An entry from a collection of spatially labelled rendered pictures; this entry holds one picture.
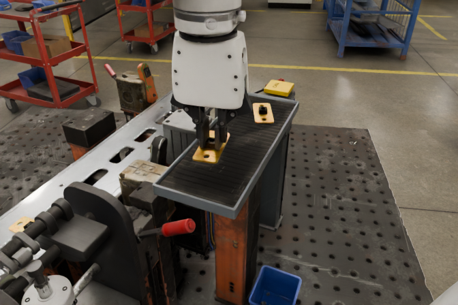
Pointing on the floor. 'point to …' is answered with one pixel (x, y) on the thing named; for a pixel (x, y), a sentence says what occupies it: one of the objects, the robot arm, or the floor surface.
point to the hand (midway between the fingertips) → (211, 133)
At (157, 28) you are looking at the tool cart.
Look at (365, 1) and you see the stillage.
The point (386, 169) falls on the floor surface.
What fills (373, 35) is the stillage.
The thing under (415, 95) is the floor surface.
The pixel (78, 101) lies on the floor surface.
